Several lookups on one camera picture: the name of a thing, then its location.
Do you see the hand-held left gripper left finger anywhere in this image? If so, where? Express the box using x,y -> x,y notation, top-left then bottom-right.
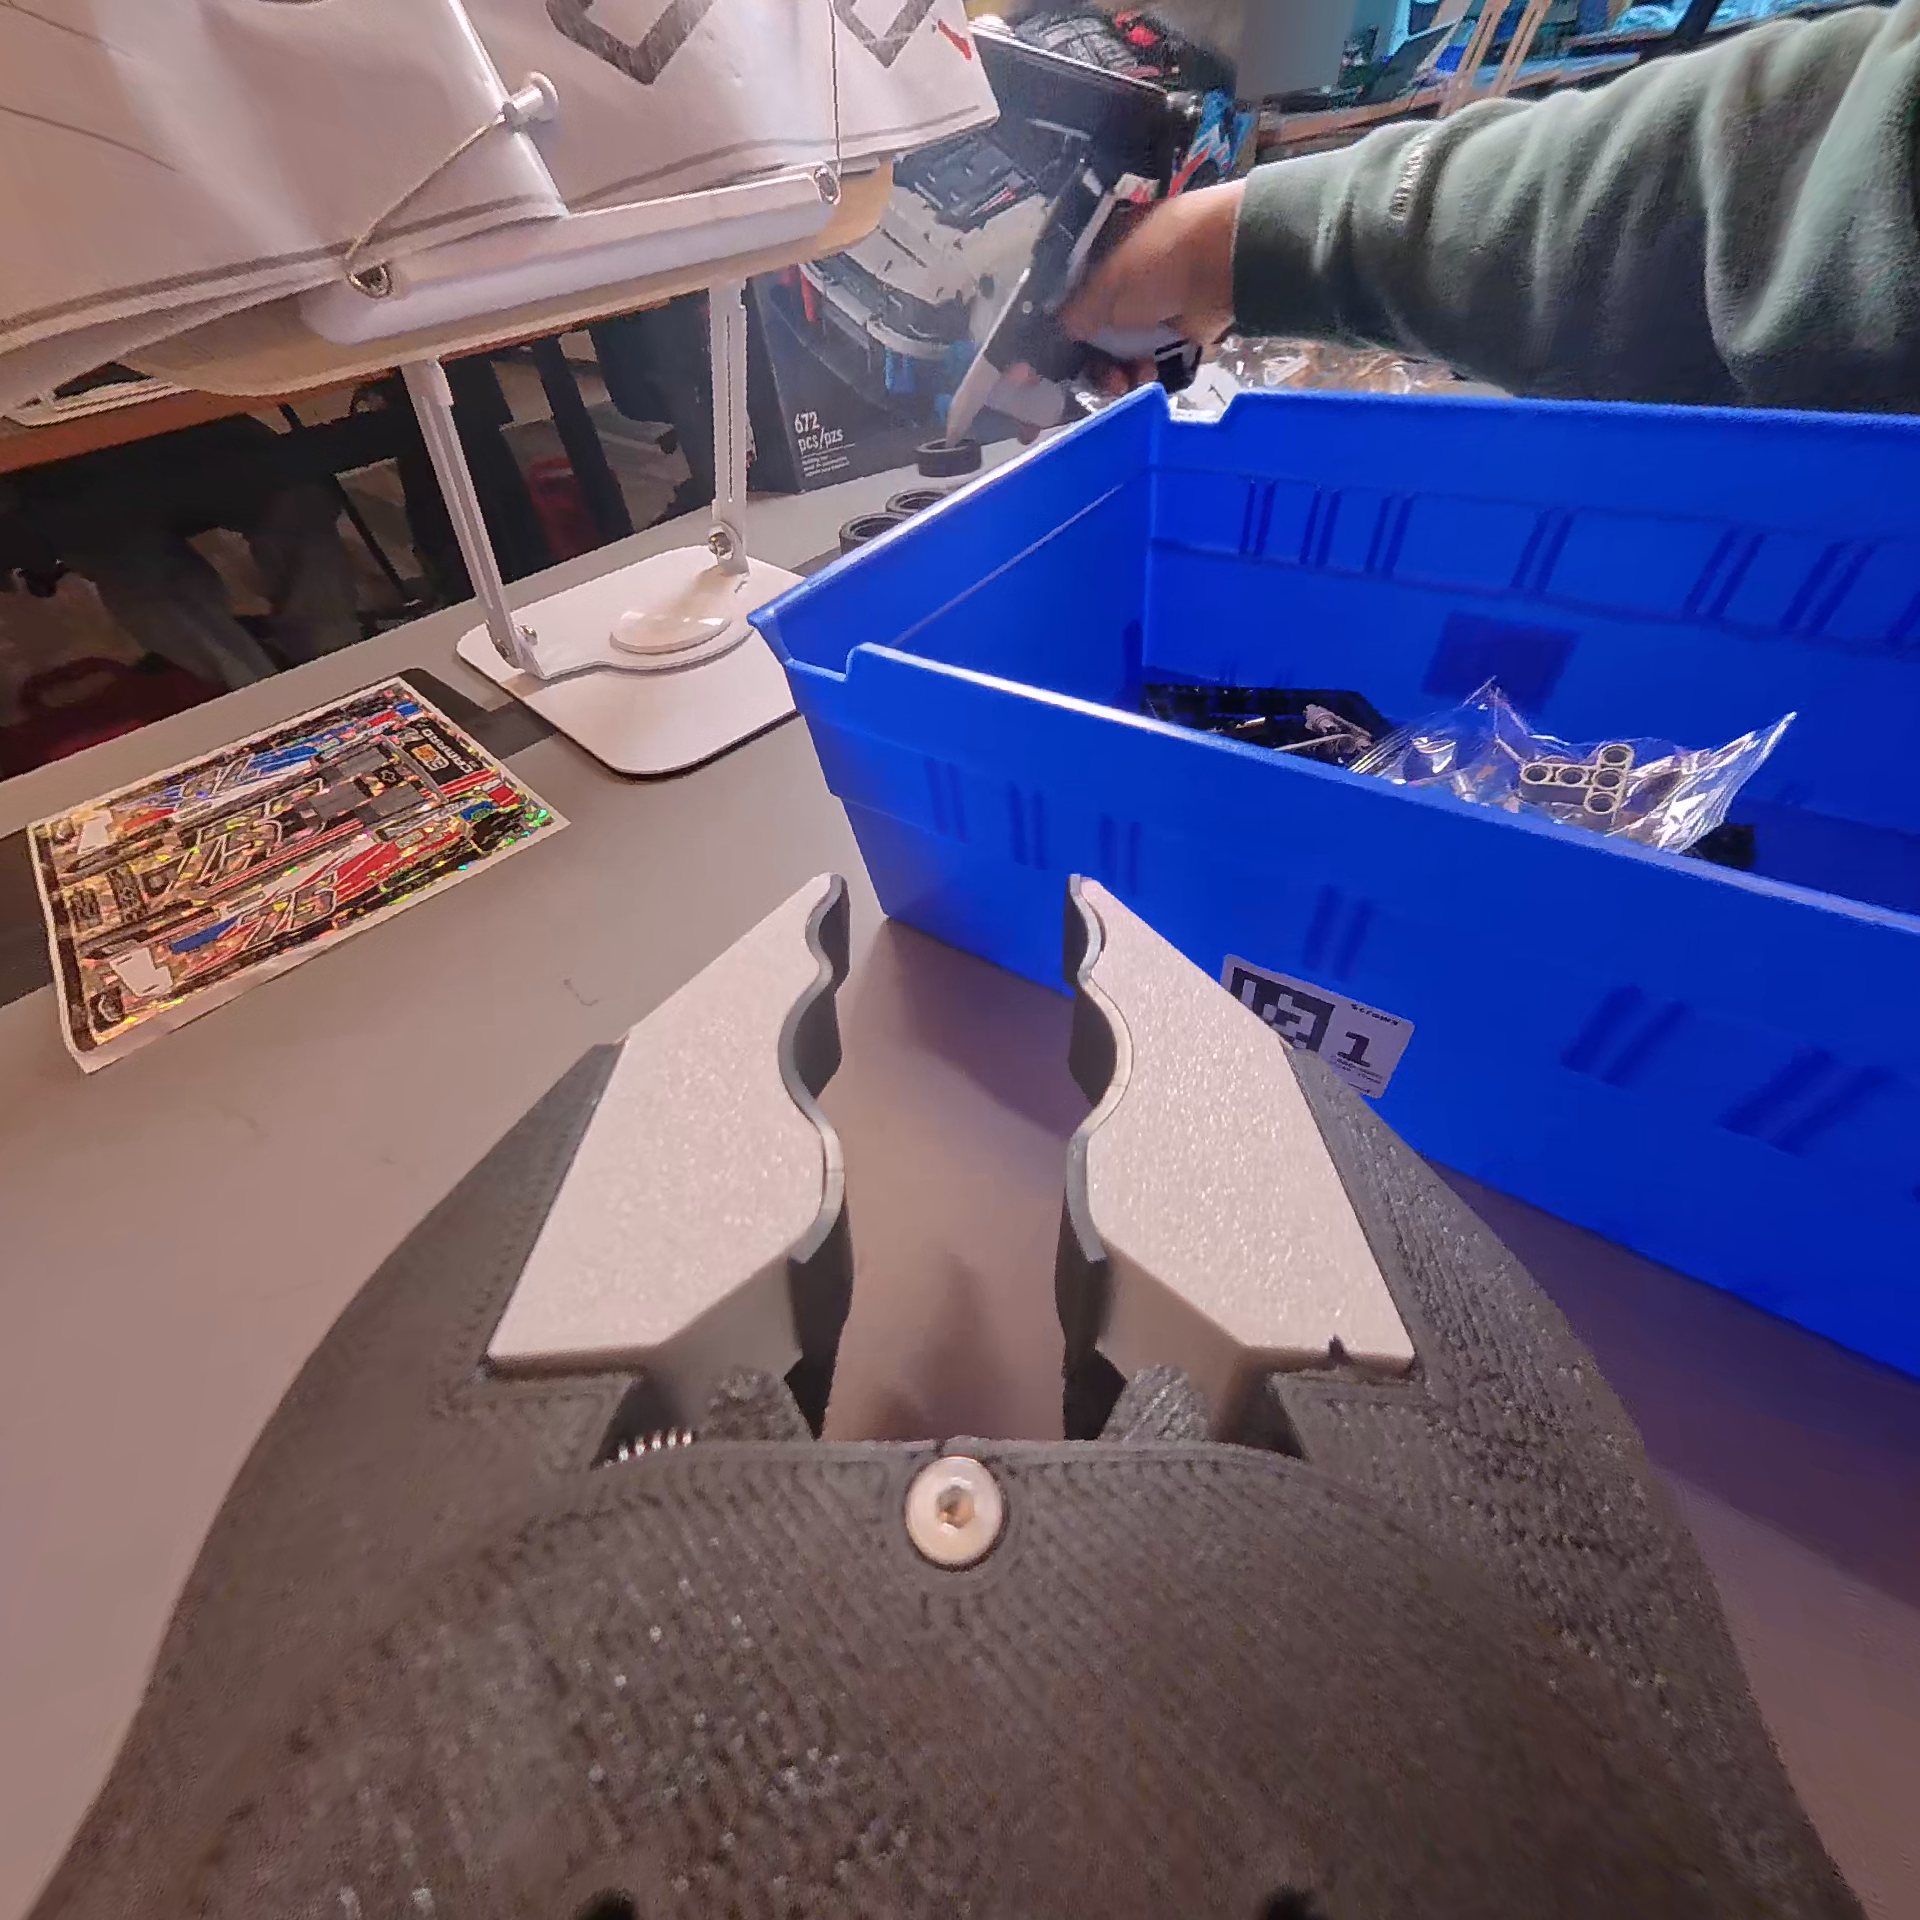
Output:
483,873 -> 855,1432

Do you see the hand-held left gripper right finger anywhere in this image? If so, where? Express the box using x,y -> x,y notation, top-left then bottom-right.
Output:
1056,873 -> 1419,1443

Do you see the blue bin with tag label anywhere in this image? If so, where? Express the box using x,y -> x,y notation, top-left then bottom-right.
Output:
751,381 -> 1920,1383

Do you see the clear bag of small lego pieces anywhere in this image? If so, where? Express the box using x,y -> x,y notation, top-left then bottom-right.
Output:
1343,680 -> 1799,856

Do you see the person's right forearm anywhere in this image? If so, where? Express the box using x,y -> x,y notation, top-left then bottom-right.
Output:
1231,0 -> 1920,413

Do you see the lego set box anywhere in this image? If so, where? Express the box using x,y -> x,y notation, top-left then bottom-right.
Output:
743,89 -> 1249,496

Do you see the lego instruction booklet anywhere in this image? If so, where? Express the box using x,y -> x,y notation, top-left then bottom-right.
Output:
0,0 -> 999,399

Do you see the empty clear plastic bag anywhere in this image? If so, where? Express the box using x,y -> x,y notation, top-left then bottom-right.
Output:
1184,335 -> 1503,413

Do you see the white book stand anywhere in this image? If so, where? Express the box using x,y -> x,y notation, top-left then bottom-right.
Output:
0,150 -> 880,780

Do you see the holographic sticker sheet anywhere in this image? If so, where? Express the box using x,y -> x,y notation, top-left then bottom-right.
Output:
27,673 -> 569,1073

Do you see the black lego frame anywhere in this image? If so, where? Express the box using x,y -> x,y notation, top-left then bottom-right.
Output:
1140,680 -> 1390,751

